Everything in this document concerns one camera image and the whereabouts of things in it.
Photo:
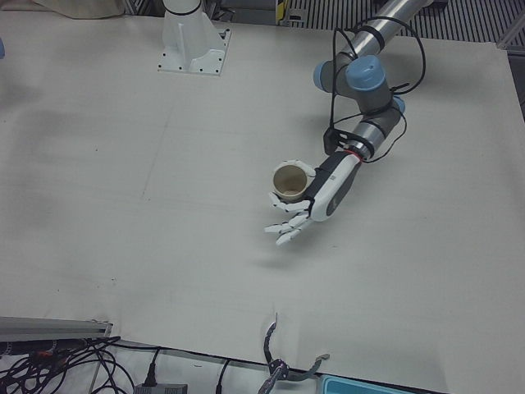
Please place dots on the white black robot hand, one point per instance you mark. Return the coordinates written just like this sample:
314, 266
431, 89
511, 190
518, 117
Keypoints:
336, 184

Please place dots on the beige paper cup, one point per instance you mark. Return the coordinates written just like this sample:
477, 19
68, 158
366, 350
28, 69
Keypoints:
289, 180

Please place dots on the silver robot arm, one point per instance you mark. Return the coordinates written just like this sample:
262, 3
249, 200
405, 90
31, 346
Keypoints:
369, 74

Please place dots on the white table cover sheet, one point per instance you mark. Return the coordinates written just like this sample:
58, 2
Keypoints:
205, 205

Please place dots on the light blue plastic bin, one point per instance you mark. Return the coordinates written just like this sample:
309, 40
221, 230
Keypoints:
361, 386

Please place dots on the black power supply box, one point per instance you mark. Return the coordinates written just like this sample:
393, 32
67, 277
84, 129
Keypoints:
160, 388

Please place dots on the aluminium profile column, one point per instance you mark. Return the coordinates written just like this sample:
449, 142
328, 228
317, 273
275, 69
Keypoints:
49, 328

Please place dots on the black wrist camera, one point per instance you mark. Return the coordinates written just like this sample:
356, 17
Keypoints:
330, 141

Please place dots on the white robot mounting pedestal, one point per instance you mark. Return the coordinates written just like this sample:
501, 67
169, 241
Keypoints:
188, 45

